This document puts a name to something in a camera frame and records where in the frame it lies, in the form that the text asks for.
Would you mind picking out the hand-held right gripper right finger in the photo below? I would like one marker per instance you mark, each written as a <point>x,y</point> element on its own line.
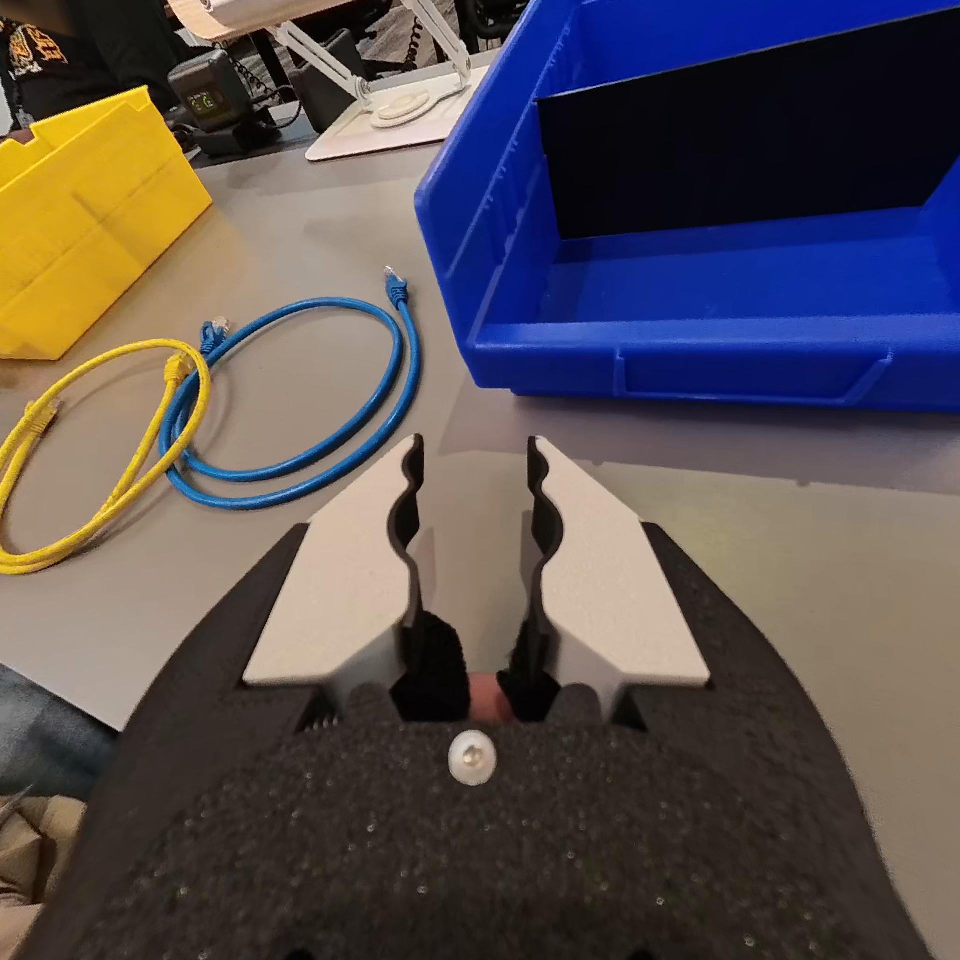
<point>607,592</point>

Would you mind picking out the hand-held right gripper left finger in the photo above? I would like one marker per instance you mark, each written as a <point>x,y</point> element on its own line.
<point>337,592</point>

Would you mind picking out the blue plastic bin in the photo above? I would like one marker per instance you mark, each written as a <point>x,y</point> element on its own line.
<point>675,300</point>

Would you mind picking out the yellow plastic bin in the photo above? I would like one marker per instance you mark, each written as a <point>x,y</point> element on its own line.
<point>90,225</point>

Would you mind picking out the person's blue jeans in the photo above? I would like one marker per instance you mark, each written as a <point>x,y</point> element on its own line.
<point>45,727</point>

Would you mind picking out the person's beige jacket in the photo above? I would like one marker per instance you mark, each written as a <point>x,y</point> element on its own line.
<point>37,847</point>

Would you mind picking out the black bin divider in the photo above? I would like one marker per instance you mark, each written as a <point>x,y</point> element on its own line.
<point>750,142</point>

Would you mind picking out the wooden stand white base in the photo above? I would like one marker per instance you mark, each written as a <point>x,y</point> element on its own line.
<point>390,112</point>

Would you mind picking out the black box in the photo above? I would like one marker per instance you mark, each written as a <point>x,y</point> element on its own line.
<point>326,86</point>

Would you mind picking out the black power bank with display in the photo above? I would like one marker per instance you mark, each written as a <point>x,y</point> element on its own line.
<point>210,90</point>

